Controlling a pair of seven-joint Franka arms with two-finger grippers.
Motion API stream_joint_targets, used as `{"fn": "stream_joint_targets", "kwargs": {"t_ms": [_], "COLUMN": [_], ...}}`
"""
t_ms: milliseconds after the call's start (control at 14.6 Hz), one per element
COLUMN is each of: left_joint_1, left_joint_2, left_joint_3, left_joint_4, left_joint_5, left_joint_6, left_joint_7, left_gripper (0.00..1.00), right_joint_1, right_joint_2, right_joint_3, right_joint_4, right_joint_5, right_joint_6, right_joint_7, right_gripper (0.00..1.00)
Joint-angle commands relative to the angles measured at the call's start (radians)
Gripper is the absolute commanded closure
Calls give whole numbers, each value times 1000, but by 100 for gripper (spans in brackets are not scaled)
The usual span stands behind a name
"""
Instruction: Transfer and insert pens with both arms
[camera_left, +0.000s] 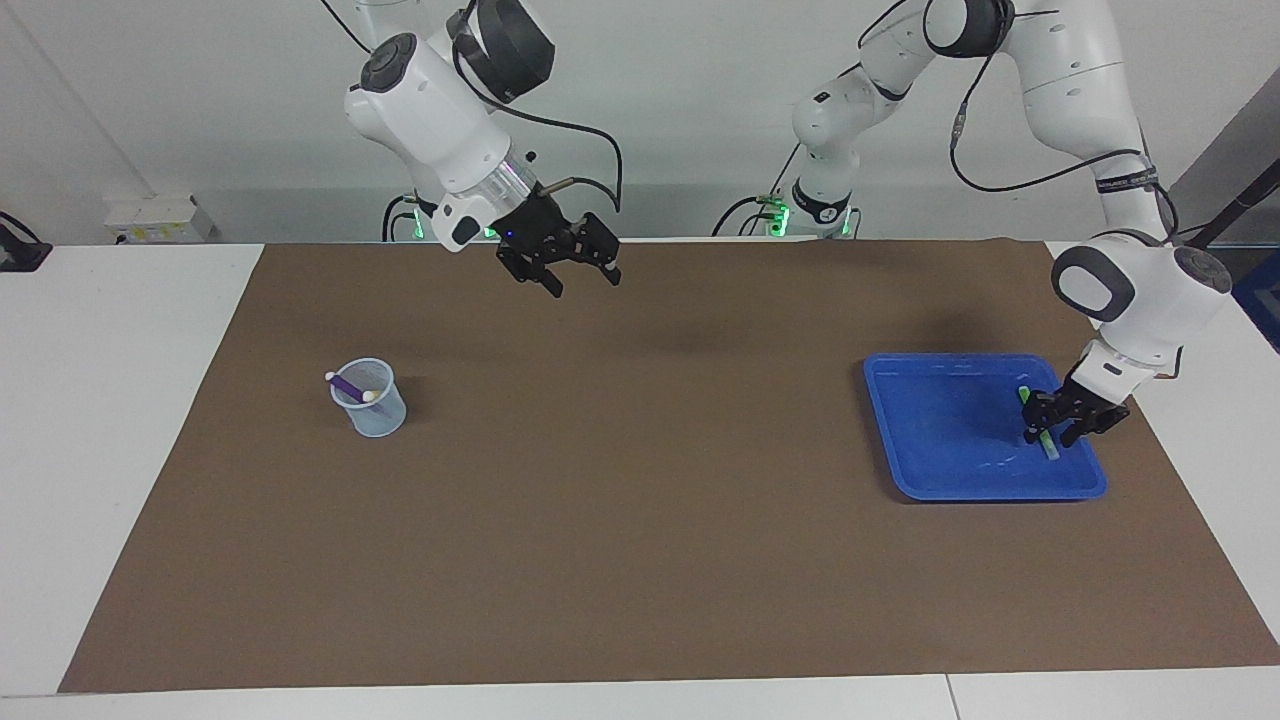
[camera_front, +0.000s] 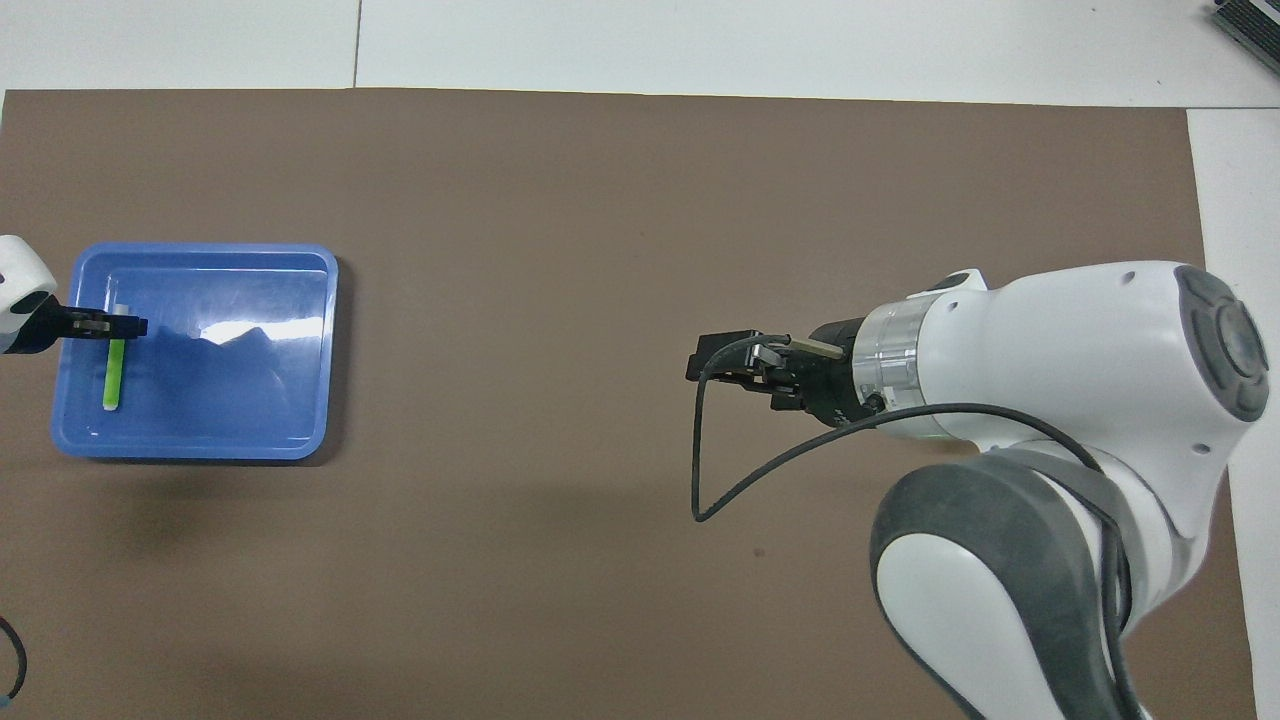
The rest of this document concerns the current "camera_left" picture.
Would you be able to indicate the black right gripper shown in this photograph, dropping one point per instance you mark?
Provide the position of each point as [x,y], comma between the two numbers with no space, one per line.
[540,232]

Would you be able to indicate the pale blue plastic cup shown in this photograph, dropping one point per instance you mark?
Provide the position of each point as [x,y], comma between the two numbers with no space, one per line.
[375,420]

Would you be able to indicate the black clamp base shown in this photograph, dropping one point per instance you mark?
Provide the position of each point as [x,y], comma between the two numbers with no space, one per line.
[20,250]

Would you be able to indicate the white wall socket box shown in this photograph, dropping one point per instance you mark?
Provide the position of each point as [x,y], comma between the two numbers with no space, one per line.
[160,218]

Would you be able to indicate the brown table mat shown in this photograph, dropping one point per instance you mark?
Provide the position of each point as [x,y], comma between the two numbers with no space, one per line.
[640,550]

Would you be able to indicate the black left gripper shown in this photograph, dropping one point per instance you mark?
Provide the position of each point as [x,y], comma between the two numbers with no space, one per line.
[1085,395]

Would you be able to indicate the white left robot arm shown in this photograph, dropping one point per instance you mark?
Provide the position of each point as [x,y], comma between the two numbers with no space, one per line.
[1150,290]

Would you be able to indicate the purple marker pen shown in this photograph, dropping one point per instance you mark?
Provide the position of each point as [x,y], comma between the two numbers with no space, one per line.
[347,384]

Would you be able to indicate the blue crate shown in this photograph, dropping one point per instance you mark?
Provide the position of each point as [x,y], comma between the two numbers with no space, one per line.
[1262,300]

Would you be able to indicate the blue plastic tray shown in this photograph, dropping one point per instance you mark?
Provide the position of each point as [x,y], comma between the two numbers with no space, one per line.
[950,440]

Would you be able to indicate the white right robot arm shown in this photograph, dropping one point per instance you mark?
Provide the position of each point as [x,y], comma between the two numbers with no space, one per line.
[430,110]

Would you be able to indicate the black stand pole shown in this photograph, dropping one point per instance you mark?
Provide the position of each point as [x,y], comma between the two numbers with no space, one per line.
[1225,215]

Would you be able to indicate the green marker pen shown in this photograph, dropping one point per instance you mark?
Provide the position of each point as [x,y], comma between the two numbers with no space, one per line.
[1047,445]

